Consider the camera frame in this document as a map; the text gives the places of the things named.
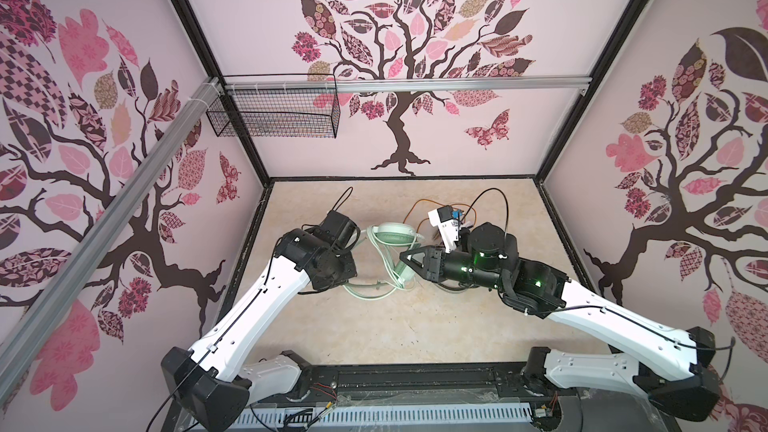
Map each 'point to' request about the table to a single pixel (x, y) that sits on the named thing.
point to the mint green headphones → (396, 232)
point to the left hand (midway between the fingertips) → (345, 281)
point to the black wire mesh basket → (276, 113)
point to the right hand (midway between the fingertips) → (403, 253)
